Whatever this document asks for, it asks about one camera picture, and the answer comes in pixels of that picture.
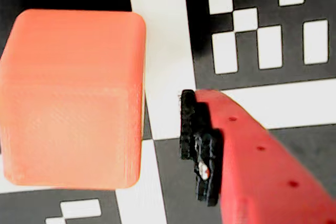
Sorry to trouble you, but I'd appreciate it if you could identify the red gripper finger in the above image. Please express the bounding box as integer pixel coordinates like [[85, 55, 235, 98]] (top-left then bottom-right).
[[179, 89, 336, 224]]

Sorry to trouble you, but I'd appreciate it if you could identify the orange cube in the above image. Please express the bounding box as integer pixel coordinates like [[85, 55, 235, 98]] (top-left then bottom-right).
[[0, 8, 146, 190]]

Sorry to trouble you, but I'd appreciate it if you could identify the checkered marker board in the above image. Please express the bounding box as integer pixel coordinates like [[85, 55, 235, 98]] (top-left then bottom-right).
[[0, 0, 336, 224]]

